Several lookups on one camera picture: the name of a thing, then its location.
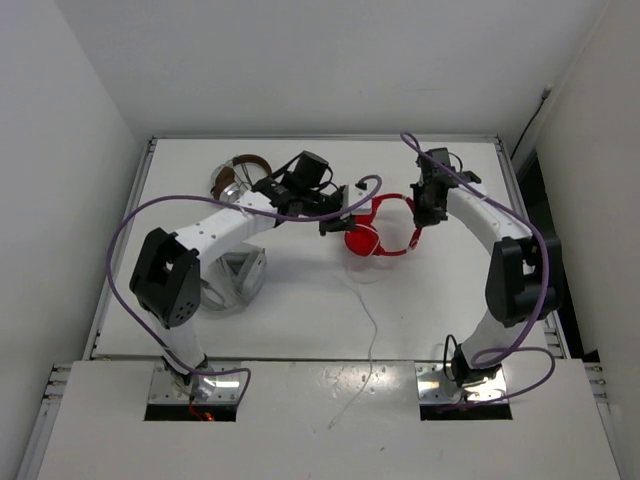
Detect brown silver headphones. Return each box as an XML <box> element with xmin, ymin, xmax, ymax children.
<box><xmin>210</xmin><ymin>154</ymin><xmax>273</xmax><ymax>203</ymax></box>

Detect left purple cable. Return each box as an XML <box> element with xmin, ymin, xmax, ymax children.
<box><xmin>107</xmin><ymin>174</ymin><xmax>384</xmax><ymax>401</ymax></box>

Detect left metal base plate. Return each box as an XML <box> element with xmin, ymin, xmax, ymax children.
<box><xmin>148</xmin><ymin>362</ymin><xmax>245</xmax><ymax>406</ymax></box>

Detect metal base plate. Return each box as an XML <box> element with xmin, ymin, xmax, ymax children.
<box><xmin>414</xmin><ymin>362</ymin><xmax>507</xmax><ymax>406</ymax></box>
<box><xmin>148</xmin><ymin>362</ymin><xmax>245</xmax><ymax>406</ymax></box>

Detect red headphones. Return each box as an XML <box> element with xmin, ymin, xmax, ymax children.
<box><xmin>344</xmin><ymin>193</ymin><xmax>422</xmax><ymax>257</ymax></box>

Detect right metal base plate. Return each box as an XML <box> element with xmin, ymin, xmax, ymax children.
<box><xmin>414</xmin><ymin>362</ymin><xmax>507</xmax><ymax>406</ymax></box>

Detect purple cable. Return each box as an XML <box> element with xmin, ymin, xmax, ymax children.
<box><xmin>107</xmin><ymin>174</ymin><xmax>384</xmax><ymax>401</ymax></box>
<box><xmin>399</xmin><ymin>131</ymin><xmax>557</xmax><ymax>412</ymax></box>

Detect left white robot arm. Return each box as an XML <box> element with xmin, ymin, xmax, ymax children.
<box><xmin>129</xmin><ymin>151</ymin><xmax>375</xmax><ymax>387</ymax></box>

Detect white headphone cable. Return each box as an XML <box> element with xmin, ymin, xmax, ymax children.
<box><xmin>327</xmin><ymin>227</ymin><xmax>396</xmax><ymax>431</ymax></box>

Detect grey white headphones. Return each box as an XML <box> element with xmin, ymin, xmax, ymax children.
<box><xmin>200</xmin><ymin>243</ymin><xmax>267</xmax><ymax>313</ymax></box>

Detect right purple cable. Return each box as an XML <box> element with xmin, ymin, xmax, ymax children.
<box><xmin>399</xmin><ymin>131</ymin><xmax>557</xmax><ymax>412</ymax></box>

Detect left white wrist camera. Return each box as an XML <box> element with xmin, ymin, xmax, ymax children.
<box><xmin>342</xmin><ymin>183</ymin><xmax>375</xmax><ymax>216</ymax></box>

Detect black wall cable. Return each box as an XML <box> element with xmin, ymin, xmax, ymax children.
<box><xmin>509</xmin><ymin>89</ymin><xmax>551</xmax><ymax>161</ymax></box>

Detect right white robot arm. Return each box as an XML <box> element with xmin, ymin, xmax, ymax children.
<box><xmin>411</xmin><ymin>148</ymin><xmax>564</xmax><ymax>386</ymax></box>

